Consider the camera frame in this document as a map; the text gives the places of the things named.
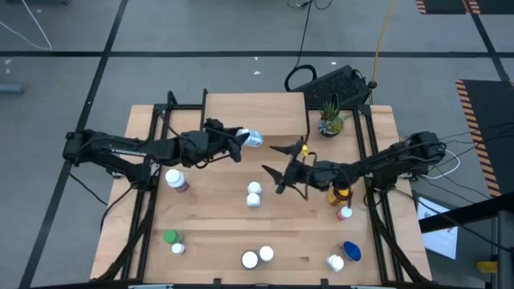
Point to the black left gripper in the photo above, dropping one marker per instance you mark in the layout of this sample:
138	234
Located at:
217	140

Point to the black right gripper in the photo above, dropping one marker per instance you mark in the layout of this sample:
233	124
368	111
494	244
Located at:
317	174

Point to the white-capped bottle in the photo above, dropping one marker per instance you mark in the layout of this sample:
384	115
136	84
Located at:
255	138

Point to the small white square bottle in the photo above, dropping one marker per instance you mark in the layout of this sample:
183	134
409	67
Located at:
254	187
253	200

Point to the amber bottle with yellow cap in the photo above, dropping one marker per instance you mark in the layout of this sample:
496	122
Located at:
335	197

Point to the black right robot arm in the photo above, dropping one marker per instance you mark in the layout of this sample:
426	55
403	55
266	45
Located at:
401	154

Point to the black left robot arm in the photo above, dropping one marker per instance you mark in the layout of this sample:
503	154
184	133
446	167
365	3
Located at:
120	146

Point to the wooden shelf with black legs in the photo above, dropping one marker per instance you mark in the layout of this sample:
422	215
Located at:
257	112

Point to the succulent plant in dark pot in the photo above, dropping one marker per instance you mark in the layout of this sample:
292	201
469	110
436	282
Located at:
330	122

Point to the maroon bottle with white cap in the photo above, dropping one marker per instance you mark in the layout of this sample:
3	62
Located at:
174	177

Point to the small pink bottle, white cap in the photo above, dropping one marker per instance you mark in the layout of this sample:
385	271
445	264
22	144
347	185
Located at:
346	212

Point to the black perforated box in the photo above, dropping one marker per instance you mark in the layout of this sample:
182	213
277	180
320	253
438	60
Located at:
333	86

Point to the white aspirin bottle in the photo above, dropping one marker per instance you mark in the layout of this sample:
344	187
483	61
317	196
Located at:
266	253

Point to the gummy supplement bottle, green label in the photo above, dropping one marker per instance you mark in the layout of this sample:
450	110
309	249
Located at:
250	259

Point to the bottle with blue cap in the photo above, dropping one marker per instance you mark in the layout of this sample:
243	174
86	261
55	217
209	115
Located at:
352	251

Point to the bottle with green cap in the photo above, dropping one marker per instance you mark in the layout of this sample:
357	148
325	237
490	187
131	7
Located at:
170	236

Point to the small bottle with white cap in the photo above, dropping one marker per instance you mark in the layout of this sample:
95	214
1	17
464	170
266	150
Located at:
178	248

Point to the white paper sheet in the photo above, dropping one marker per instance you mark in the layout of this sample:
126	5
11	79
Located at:
441	241

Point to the black metal bar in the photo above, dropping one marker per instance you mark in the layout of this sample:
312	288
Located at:
462	212

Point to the black mat with striped edge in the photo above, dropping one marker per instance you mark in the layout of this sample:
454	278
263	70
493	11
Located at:
494	132
441	6

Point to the yellow plastic object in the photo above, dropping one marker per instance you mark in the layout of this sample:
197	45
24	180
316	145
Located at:
486	267

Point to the grey floor object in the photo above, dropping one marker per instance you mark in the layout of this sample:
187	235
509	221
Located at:
12	88

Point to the grey bar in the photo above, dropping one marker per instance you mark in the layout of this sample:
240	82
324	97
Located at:
40	2

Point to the black aluminium table frame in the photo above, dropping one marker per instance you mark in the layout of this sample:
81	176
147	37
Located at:
180	107

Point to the black table edge bracket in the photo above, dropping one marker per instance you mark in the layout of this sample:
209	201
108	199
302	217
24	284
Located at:
217	283
325	283

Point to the grey metal post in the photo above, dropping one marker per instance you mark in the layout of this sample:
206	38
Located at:
505	249

